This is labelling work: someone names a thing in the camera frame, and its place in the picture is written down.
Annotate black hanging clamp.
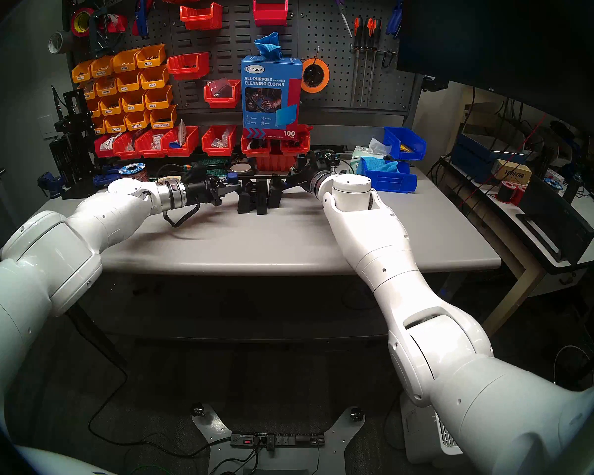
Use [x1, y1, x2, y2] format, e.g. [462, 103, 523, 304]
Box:
[88, 1, 113, 59]

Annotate white air purifier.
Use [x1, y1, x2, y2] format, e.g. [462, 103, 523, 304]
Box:
[401, 392, 465, 465]

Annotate green tissue box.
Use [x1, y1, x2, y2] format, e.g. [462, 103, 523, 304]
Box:
[350, 138, 393, 176]

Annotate dark blue equipment box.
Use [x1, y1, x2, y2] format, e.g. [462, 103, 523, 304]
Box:
[449, 132, 529, 184]

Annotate grey duct tape roll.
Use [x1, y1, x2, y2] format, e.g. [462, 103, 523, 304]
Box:
[48, 31, 74, 55]

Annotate blue cloth in bin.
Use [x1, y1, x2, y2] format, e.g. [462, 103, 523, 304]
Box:
[365, 157, 401, 174]

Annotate grey perforated pegboard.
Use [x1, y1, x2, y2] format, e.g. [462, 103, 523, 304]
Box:
[297, 0, 422, 114]

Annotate black floor cable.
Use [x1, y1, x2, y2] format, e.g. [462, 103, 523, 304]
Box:
[74, 326, 233, 459]

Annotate blue storage bin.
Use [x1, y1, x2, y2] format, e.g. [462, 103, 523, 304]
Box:
[364, 157, 418, 194]
[384, 127, 427, 162]

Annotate black stool with ring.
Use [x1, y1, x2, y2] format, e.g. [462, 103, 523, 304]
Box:
[552, 344, 594, 385]

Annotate red and yellow tape roll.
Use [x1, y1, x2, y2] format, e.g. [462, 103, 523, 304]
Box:
[70, 7, 96, 38]

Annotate blue clamp on bench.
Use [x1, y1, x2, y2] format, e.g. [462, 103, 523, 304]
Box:
[92, 165, 125, 185]

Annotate orange tape reel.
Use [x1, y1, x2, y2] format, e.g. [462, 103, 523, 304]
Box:
[301, 57, 331, 94]

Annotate large black monitor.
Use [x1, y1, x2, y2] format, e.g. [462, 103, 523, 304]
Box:
[396, 0, 594, 139]

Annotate black tilted screen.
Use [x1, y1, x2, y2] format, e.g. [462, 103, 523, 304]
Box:
[516, 174, 594, 266]

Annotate upturned red bin stack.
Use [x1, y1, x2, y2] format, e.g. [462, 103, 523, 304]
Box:
[255, 155, 297, 173]

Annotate green cutting mat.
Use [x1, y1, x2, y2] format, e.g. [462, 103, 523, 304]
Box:
[193, 156, 234, 175]

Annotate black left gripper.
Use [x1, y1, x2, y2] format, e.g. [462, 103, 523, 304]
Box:
[184, 180, 242, 208]

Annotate orange black screwdriver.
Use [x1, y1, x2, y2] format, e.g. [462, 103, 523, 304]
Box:
[352, 16, 364, 107]
[365, 17, 377, 106]
[374, 19, 383, 84]

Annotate blue hanging hand tool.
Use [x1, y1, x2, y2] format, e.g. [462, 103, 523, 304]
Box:
[132, 0, 153, 38]

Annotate blue cloth in box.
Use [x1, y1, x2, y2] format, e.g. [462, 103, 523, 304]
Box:
[254, 32, 283, 60]

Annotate dark louvered bin panel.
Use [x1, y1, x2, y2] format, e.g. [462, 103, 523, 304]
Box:
[144, 0, 300, 114]

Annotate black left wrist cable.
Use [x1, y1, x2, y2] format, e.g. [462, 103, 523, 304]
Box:
[163, 203, 201, 229]

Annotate small cardboard box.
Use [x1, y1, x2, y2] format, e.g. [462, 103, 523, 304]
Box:
[490, 158, 533, 184]

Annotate red white hanging item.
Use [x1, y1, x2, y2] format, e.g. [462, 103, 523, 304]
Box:
[101, 13, 128, 34]

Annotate blue cleaning cloths box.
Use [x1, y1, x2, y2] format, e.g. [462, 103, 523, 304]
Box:
[241, 55, 303, 139]

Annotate black power strip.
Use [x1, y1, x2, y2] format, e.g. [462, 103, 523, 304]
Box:
[230, 431, 326, 449]

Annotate purple handled scissors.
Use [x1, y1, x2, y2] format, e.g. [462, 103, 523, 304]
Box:
[326, 0, 353, 37]

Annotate blue bar clamp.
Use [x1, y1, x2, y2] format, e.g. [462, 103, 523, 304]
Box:
[225, 155, 311, 195]

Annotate black equipment stand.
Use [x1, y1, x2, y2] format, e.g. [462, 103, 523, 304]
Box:
[49, 86, 96, 198]

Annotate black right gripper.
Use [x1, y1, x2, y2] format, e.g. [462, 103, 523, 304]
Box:
[286, 155, 327, 189]

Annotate blue bench vise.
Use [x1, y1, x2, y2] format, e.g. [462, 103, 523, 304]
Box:
[37, 171, 66, 197]

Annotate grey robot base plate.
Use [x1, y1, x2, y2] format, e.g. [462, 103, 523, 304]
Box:
[191, 404, 366, 475]

